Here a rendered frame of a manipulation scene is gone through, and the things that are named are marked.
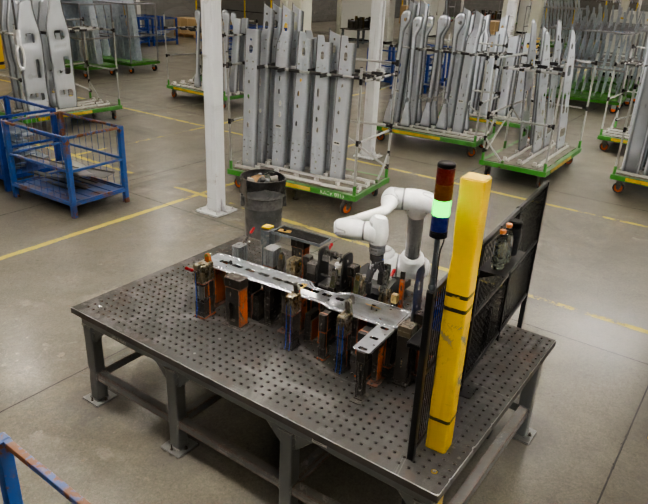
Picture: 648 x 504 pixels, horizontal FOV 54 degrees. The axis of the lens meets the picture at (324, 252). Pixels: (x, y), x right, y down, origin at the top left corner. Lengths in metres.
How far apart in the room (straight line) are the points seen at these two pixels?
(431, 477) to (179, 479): 1.60
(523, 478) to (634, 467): 0.73
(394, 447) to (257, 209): 4.04
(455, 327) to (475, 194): 0.59
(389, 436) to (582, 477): 1.54
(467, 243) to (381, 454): 1.07
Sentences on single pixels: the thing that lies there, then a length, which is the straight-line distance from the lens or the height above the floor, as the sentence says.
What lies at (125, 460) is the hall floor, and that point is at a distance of 4.14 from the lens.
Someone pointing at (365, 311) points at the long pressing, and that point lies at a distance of 3.52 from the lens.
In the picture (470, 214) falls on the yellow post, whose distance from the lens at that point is 2.53.
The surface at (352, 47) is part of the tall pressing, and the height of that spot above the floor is 1.90.
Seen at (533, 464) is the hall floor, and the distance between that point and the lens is 4.29.
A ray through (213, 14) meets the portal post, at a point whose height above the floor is 2.24.
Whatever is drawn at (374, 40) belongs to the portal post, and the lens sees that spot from 10.06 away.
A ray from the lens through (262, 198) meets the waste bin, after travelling 6.59.
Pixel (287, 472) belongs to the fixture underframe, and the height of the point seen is 0.32.
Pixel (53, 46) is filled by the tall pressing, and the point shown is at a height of 1.36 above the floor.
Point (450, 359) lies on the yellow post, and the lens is 2.82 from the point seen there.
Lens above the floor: 2.69
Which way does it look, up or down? 24 degrees down
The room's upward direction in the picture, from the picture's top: 3 degrees clockwise
